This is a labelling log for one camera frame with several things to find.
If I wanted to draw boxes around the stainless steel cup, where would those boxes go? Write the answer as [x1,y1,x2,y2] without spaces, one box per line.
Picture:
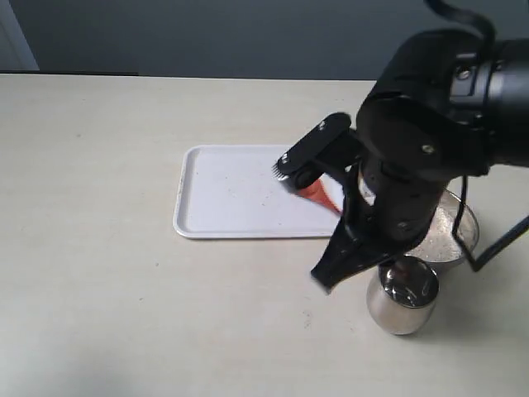
[366,256,440,336]

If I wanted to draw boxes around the white rice in bowl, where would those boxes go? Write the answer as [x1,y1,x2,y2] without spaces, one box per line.
[408,204,474,263]

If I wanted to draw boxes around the brown wooden spoon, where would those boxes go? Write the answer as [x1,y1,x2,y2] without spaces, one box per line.
[297,179,341,216]

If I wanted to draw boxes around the steel bowl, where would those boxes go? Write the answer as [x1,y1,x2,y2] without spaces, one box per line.
[407,190,479,272]

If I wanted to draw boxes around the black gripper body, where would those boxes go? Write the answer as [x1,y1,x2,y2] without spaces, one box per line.
[346,30,492,265]

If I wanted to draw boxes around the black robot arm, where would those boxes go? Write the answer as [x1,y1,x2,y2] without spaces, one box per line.
[274,30,528,291]

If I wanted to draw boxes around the white rectangular plastic tray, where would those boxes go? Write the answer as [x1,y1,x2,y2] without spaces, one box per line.
[173,145,339,239]

